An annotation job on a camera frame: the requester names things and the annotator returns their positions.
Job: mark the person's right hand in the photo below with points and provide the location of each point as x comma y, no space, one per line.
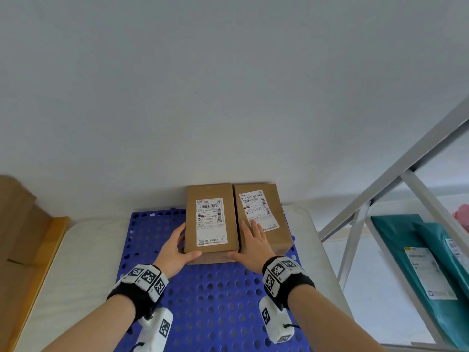
254,249

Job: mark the person's left hand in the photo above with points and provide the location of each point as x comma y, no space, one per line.
176,252

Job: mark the cardboard box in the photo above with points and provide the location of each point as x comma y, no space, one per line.
280,238
209,190

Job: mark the blue perforated plastic pallet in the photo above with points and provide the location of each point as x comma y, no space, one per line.
220,300

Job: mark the pile of brown cardboard parcels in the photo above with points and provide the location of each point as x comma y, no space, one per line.
18,234

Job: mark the person's right forearm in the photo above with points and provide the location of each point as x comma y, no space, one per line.
329,322

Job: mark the person's left forearm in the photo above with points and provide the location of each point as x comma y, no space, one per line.
95,326

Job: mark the black wristband with marker tags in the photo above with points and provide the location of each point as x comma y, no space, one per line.
128,293
296,285

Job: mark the white low table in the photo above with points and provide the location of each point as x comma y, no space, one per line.
84,252

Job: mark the orange wooden table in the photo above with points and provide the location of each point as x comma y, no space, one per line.
44,260

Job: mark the teal mailer bag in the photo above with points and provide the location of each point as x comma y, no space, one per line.
427,234
395,234

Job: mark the grey metal shelf rack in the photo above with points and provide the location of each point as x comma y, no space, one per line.
403,165

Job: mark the pink mailer bag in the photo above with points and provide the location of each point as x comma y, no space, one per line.
462,216

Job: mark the white marker-tagged wrist camera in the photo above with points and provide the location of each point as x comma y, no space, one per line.
275,322
154,333

